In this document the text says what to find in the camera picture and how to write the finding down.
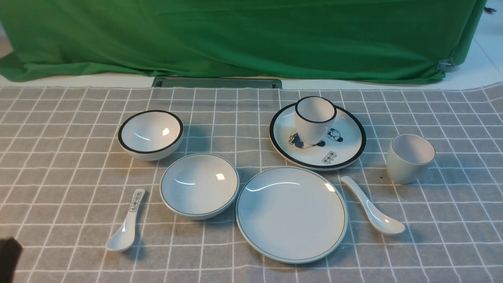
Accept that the black-rimmed illustrated plate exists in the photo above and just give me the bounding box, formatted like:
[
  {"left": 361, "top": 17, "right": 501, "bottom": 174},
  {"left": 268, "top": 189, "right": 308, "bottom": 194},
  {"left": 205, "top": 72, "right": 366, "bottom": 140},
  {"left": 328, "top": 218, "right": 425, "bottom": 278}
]
[{"left": 269, "top": 104, "right": 367, "bottom": 171}]

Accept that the metal clamp on cloth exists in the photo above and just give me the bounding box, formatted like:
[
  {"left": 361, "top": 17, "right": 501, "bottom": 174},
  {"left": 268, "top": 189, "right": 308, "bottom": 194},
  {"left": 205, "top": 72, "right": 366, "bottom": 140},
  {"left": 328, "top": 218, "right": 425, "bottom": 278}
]
[{"left": 435, "top": 58, "right": 456, "bottom": 74}]

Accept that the plain white cup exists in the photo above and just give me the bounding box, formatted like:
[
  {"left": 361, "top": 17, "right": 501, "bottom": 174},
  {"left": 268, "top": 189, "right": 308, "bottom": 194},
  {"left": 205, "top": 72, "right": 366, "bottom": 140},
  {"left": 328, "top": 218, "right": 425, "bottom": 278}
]
[{"left": 385, "top": 134, "right": 435, "bottom": 185}]

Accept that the plain white spoon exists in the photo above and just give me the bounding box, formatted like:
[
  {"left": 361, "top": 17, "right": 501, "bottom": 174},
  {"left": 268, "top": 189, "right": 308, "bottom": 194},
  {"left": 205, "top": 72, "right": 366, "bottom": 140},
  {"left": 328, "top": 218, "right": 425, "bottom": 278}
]
[{"left": 340, "top": 176, "right": 405, "bottom": 236}]

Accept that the black-rimmed white bowl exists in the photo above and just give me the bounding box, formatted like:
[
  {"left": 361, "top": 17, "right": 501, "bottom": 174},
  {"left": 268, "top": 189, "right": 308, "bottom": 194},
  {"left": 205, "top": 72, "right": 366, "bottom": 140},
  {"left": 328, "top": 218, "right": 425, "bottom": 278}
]
[{"left": 118, "top": 110, "right": 184, "bottom": 161}]

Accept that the black-rimmed white cup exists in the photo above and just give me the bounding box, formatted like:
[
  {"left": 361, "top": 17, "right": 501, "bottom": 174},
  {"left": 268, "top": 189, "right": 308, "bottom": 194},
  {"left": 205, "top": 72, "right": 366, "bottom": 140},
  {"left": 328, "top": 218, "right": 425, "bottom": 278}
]
[{"left": 294, "top": 96, "right": 337, "bottom": 145}]

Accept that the white spoon with characters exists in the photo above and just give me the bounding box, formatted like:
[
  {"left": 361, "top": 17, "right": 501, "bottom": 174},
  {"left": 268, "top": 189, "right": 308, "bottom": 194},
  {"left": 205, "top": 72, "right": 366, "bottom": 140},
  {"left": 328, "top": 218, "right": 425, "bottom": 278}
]
[{"left": 106, "top": 189, "right": 146, "bottom": 252}]

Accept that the green backdrop cloth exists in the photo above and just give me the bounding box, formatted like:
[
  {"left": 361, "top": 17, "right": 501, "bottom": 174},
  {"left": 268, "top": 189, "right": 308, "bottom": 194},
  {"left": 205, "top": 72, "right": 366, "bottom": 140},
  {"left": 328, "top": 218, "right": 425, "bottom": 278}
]
[{"left": 1, "top": 0, "right": 486, "bottom": 85}]

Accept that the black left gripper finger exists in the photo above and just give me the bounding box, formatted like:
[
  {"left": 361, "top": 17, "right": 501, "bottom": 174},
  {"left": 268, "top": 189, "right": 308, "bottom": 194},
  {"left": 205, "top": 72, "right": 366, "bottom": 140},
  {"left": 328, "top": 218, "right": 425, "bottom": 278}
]
[{"left": 0, "top": 237, "right": 23, "bottom": 283}]

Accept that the grey-rimmed white bowl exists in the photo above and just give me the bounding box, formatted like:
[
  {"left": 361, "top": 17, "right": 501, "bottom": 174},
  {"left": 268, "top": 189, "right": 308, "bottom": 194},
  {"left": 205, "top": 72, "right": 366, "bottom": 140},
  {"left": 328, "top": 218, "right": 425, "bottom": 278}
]
[{"left": 159, "top": 154, "right": 240, "bottom": 220}]

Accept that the grey-rimmed white plate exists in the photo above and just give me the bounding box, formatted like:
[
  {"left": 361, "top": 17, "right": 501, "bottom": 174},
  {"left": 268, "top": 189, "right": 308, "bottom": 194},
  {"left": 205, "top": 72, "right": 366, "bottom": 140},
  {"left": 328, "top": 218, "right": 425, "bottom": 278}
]
[{"left": 235, "top": 167, "right": 348, "bottom": 265}]

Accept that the grey checked tablecloth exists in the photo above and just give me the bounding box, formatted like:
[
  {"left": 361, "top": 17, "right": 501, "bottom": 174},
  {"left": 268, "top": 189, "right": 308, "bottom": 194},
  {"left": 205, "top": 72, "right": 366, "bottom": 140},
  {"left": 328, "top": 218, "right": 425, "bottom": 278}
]
[{"left": 0, "top": 83, "right": 503, "bottom": 283}]

